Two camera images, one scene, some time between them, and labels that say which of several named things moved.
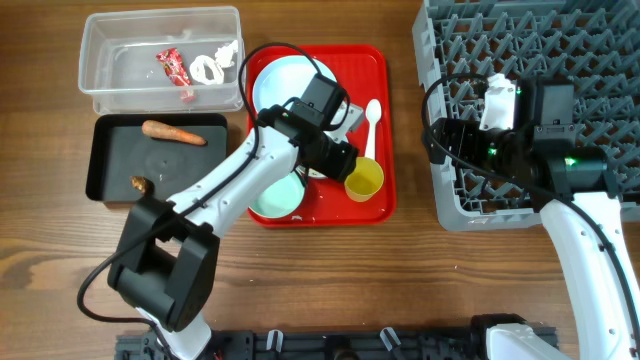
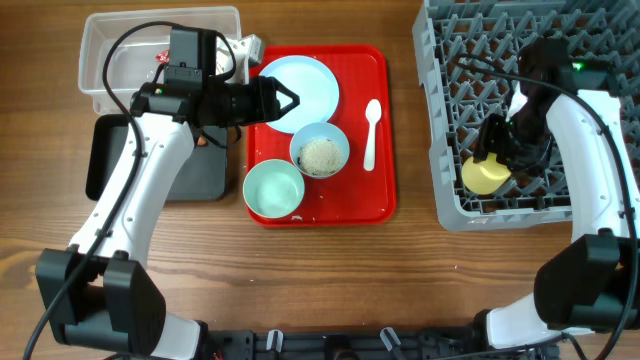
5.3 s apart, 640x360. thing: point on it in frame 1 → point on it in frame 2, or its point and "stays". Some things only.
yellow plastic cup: [366, 179] → [483, 178]
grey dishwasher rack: [594, 44] stays
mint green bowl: [280, 197] stays
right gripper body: [486, 149] → [529, 142]
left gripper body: [333, 158] → [246, 102]
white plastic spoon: [373, 114] stays
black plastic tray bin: [118, 149] stays
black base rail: [386, 343] stays
